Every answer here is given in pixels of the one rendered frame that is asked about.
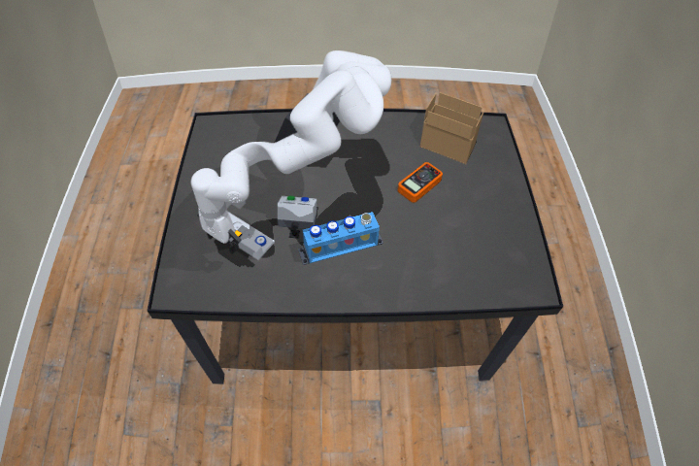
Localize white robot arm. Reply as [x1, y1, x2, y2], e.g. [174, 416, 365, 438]
[191, 50, 391, 219]

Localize orange pocket multimeter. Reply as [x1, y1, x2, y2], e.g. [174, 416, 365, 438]
[398, 162, 443, 203]

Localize white button housing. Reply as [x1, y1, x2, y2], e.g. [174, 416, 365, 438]
[278, 196, 317, 239]

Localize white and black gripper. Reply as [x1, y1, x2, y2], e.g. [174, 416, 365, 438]
[198, 210, 242, 254]

